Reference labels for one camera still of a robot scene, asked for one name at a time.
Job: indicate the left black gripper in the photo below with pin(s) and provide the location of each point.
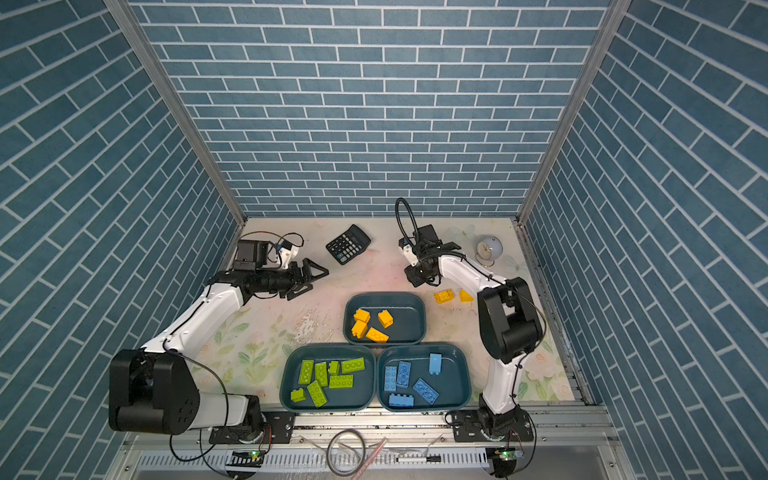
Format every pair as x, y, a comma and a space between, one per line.
299, 281

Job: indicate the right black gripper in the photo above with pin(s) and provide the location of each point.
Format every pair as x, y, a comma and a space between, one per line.
410, 273

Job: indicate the small yellow lego brick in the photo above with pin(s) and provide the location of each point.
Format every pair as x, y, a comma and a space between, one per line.
385, 318

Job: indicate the yellow square lego brick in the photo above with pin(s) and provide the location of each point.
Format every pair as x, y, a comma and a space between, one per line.
359, 329

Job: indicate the blue sloped lego brick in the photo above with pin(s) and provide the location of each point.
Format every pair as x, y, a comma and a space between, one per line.
435, 364

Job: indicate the green lego plate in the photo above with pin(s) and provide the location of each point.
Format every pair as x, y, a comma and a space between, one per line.
306, 372

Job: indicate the blue lego brick top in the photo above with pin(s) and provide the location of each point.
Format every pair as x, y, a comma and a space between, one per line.
401, 401

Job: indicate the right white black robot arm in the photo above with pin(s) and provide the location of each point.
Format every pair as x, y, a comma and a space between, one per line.
509, 325

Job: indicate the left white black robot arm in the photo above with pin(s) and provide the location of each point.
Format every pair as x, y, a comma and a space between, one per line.
152, 389

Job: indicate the yellow flat lego plate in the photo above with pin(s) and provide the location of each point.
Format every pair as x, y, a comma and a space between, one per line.
444, 296

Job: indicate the black desk calculator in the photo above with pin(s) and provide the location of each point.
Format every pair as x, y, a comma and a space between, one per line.
350, 244

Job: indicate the top teal plastic bin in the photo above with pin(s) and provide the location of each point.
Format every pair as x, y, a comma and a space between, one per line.
408, 311

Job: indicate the bottom left teal bin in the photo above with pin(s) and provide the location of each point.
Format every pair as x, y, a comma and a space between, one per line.
295, 397

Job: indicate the bottom right teal bin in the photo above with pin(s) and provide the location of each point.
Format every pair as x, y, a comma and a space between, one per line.
453, 383

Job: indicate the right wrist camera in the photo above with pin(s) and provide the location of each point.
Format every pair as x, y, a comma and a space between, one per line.
407, 246

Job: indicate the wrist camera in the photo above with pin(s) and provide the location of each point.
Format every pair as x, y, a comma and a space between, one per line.
286, 253
407, 246

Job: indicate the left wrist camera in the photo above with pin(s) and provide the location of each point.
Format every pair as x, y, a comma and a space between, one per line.
286, 253

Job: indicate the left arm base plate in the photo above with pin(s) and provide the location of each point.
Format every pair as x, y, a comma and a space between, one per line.
273, 427

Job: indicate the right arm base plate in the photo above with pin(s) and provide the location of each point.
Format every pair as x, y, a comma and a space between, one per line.
483, 426

